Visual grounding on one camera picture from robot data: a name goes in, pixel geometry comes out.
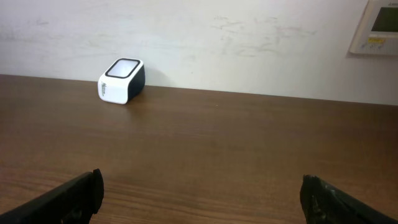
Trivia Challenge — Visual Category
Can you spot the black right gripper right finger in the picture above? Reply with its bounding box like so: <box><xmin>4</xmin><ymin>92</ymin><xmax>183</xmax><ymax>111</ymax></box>
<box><xmin>300</xmin><ymin>175</ymin><xmax>397</xmax><ymax>224</ymax></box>

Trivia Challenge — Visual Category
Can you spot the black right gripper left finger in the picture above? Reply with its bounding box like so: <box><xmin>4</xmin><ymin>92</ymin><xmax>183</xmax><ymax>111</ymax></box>
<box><xmin>1</xmin><ymin>169</ymin><xmax>104</xmax><ymax>223</ymax></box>

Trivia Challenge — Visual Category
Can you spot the white barcode scanner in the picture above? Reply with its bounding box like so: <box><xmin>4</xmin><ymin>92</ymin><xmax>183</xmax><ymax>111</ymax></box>
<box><xmin>97</xmin><ymin>58</ymin><xmax>146</xmax><ymax>105</ymax></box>

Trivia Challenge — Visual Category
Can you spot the beige wall control panel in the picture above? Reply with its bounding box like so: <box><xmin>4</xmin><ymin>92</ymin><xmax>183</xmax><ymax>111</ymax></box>
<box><xmin>349</xmin><ymin>0</ymin><xmax>397</xmax><ymax>56</ymax></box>

